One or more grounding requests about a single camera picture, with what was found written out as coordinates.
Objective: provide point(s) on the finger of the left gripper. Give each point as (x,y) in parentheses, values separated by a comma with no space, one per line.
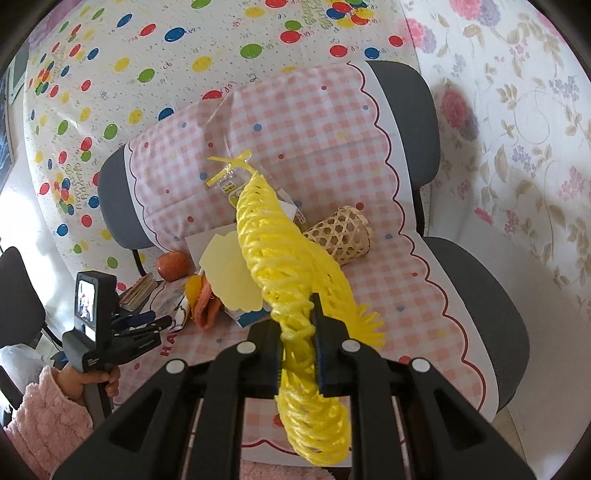
(133,321)
(146,331)

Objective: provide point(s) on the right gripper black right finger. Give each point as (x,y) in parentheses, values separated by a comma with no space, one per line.
(408,421)

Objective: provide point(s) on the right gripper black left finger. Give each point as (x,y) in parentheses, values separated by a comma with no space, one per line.
(186,421)

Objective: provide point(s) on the orange peel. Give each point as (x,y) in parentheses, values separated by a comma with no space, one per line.
(203,304)

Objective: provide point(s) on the white blue small carton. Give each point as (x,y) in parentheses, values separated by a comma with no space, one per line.
(245,319)

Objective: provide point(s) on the yellow foam fruit net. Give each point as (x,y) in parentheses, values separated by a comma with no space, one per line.
(289,268)

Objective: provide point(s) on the clear yellow snack wrapper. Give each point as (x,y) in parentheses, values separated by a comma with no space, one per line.
(280,123)

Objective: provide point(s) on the left hand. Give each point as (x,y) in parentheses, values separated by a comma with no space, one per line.
(71,382)

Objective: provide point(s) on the stack of wooden sticks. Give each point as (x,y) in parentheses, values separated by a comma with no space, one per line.
(134,297)

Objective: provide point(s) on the red apple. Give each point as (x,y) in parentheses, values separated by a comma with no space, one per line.
(173,266)

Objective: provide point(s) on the grey padded chair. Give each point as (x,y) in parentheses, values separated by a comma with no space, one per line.
(498,321)

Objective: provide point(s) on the woven bamboo basket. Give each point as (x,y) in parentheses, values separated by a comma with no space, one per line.
(346,235)

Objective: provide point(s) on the pink checkered cloth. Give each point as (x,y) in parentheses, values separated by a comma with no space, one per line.
(179,190)

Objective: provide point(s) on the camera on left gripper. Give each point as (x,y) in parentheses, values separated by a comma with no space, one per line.
(95,304)

